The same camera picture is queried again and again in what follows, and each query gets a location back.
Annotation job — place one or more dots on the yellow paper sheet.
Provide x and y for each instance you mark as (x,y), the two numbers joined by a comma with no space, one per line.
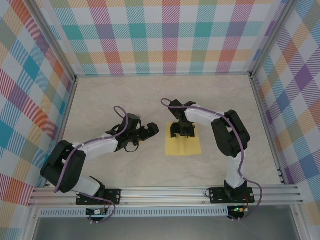
(185,147)

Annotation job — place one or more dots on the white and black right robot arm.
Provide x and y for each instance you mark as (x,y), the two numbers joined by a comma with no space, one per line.
(200,116)

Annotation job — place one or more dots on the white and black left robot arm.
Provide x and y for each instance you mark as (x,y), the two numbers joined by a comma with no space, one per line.
(100,147)

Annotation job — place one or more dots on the thin aluminium cross rail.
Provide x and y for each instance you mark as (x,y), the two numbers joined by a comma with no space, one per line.
(162,74)

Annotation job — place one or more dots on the aluminium mounting rail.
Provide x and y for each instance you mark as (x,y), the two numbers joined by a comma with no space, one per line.
(162,196)

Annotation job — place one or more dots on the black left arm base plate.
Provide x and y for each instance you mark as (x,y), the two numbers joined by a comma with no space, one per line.
(115,195)

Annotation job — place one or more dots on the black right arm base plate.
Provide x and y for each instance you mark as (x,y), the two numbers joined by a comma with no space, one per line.
(215,195)

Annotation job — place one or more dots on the aluminium side rail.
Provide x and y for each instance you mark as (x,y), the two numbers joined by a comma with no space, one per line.
(268,130)
(61,132)

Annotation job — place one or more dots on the aluminium frame post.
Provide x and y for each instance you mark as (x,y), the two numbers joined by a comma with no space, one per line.
(53,40)
(272,37)

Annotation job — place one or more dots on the aluminium frame leg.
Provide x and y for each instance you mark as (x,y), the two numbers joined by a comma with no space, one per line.
(31,225)
(298,222)

